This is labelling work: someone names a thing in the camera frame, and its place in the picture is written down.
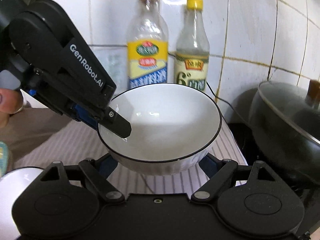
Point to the striped table cloth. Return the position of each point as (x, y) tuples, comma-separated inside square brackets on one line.
[(77, 141)]

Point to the white ribbed bowl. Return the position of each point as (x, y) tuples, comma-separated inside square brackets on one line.
[(173, 127)]

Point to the blue fried egg plate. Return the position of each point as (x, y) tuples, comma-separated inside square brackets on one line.
[(5, 159)]

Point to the black wok with lid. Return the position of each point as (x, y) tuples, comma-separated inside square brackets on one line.
[(285, 122)]

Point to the person's left hand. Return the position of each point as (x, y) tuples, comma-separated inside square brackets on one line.
[(11, 102)]

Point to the yellow label cooking wine bottle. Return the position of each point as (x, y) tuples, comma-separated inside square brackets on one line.
[(147, 46)]

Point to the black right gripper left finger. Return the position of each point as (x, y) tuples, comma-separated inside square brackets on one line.
[(96, 173)]

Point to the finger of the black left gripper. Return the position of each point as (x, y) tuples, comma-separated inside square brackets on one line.
[(113, 122)]

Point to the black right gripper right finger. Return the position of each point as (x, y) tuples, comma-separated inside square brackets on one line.
[(220, 174)]

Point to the white vinegar bottle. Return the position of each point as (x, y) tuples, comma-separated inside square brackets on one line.
[(192, 49)]

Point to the white Morning Honey plate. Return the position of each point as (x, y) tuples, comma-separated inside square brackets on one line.
[(12, 185)]

